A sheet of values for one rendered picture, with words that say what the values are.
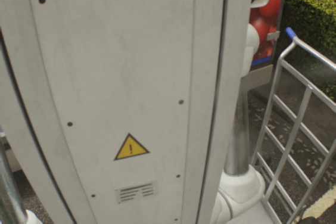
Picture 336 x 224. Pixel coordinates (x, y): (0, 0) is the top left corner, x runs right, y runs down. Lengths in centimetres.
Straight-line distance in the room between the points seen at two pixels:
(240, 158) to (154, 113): 65
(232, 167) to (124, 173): 62
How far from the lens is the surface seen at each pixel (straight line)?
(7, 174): 89
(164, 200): 55
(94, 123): 37
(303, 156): 264
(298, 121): 152
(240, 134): 94
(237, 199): 106
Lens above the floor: 175
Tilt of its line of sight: 36 degrees down
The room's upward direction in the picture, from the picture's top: straight up
